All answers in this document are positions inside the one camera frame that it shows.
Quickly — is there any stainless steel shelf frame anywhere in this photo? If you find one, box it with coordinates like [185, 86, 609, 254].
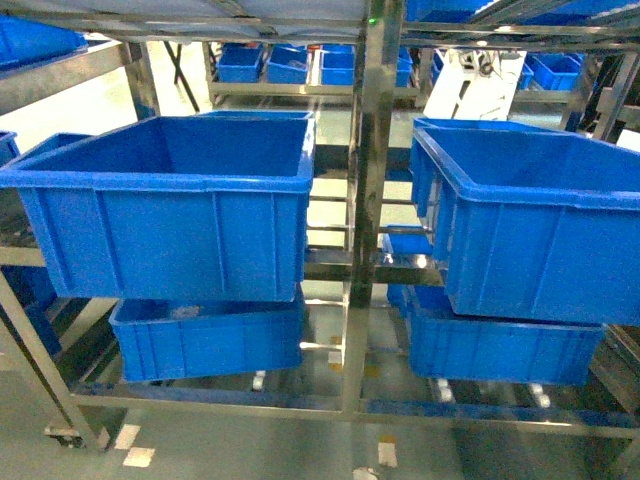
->
[1, 1, 639, 454]

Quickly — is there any blue bin lower right shelf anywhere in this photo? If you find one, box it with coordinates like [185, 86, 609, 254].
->
[387, 284, 607, 385]

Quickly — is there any blue bin lower left shelf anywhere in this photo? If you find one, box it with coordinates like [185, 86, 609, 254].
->
[109, 288, 305, 382]

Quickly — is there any blue bin upper right shelf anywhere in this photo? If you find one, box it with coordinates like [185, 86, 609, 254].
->
[410, 118, 639, 326]

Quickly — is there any blue bin upper left shelf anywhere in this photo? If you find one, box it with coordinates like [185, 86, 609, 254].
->
[1, 115, 316, 302]

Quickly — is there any blue bin shelf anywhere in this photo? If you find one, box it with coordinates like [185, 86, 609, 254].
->
[410, 118, 639, 326]
[387, 284, 607, 385]
[109, 288, 305, 382]
[1, 115, 316, 302]

